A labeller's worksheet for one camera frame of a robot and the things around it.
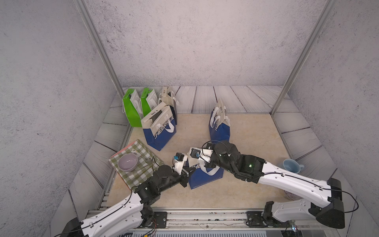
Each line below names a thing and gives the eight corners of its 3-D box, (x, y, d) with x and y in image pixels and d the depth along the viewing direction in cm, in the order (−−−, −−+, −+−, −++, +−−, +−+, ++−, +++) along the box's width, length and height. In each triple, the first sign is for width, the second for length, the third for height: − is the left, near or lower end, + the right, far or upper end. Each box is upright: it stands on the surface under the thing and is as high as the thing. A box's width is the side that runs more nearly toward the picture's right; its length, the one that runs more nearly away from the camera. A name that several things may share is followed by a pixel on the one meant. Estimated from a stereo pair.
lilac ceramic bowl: (118, 173, 90) (114, 169, 86) (123, 157, 97) (120, 153, 93) (137, 173, 90) (134, 169, 86) (141, 157, 97) (139, 153, 93)
